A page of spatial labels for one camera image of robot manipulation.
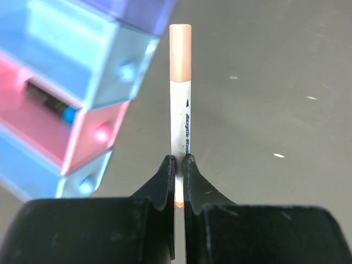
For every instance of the orange white marker pen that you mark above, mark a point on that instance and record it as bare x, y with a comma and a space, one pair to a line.
180, 100

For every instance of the pink drawer box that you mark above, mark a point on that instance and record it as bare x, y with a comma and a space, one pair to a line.
67, 146

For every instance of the black blue highlighter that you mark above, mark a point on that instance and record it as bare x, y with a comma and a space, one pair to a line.
64, 111

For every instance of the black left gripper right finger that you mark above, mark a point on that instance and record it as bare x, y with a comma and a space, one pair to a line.
219, 231

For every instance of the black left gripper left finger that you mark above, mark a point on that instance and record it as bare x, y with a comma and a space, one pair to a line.
134, 229

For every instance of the purple drawer box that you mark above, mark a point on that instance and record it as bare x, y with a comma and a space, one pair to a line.
151, 16

